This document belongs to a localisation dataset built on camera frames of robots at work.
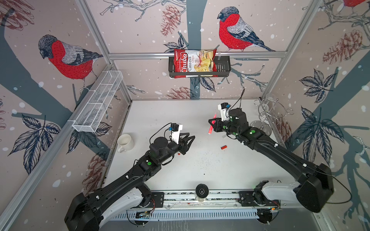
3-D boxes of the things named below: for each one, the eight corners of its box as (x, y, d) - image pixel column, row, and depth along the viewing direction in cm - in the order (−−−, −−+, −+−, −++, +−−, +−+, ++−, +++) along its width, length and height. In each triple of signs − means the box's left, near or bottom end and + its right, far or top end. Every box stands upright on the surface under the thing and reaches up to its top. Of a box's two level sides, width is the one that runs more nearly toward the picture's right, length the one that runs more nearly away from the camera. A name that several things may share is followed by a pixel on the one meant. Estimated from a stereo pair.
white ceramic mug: (124, 156, 92) (117, 149, 84) (122, 143, 98) (116, 135, 90) (135, 152, 94) (130, 145, 86) (134, 140, 100) (129, 132, 92)
